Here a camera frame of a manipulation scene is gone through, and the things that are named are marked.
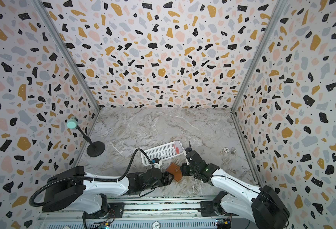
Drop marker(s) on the aluminium corner post left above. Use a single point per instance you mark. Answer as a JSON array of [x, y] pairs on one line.
[[46, 19]]

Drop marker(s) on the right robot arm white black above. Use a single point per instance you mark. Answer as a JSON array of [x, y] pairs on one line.
[[260, 205]]

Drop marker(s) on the black stand with green ball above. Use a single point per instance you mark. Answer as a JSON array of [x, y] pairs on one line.
[[95, 148]]

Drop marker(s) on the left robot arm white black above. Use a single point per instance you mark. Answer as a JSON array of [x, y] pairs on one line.
[[78, 190]]

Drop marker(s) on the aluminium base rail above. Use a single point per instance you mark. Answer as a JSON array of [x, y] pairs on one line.
[[148, 213]]

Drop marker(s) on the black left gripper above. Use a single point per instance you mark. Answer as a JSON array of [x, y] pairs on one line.
[[167, 179]]

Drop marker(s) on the aluminium corner post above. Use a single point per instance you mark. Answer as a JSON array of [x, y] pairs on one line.
[[278, 9], [46, 19]]

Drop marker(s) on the red white credit card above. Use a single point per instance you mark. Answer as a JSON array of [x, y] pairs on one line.
[[178, 147]]

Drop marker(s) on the aluminium corner post right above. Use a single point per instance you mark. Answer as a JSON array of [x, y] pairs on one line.
[[278, 9]]

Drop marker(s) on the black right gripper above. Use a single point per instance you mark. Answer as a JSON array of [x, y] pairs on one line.
[[187, 168]]

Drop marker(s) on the white plastic slotted basket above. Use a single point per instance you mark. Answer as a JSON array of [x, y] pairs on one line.
[[163, 152]]

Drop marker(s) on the brown leather card holder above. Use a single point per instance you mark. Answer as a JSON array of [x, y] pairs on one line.
[[175, 171]]

